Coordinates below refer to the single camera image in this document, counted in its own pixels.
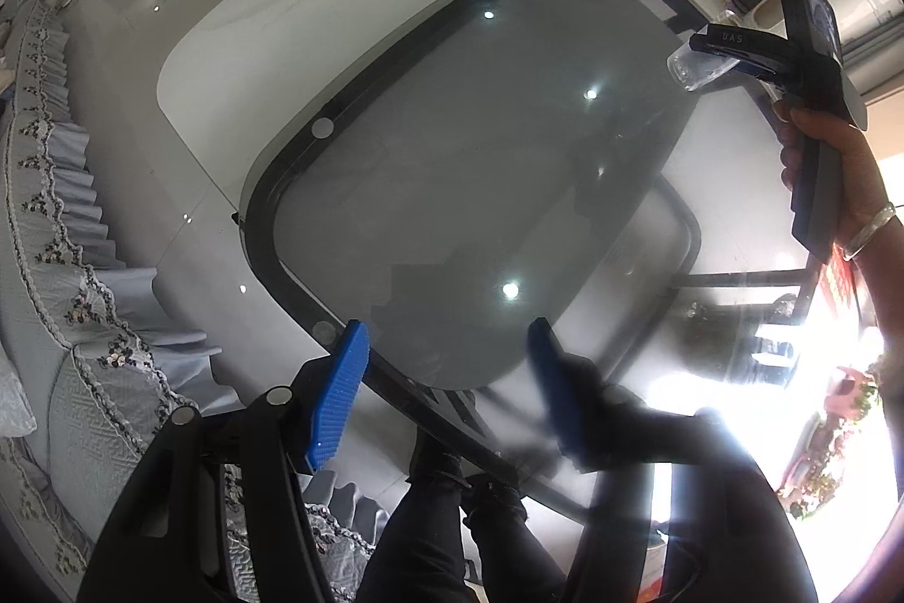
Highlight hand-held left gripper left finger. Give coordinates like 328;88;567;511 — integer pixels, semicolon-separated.
74;320;372;603

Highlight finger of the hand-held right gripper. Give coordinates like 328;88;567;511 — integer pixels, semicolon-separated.
734;62;790;106
688;28;798;76

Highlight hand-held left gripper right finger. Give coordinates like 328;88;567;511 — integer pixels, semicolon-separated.
528;316;820;603

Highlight clear plastic cup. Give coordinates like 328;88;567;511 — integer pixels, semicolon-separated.
666;45;741;93

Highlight person's right hand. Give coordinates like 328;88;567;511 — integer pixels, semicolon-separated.
773;105;897;265

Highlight person's left leg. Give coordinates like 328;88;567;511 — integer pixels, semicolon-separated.
357;430;471;603

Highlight person's leg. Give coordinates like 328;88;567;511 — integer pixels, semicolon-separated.
357;430;471;603
459;476;570;603

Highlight person's right leg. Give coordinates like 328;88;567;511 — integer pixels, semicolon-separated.
459;476;570;603

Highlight glass coffee table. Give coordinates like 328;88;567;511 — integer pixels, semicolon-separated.
155;0;841;530

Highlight group of potted plants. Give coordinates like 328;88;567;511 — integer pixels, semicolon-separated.
777;349;898;519

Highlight silver bangle bracelet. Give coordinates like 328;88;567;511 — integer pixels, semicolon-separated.
839;202;899;263

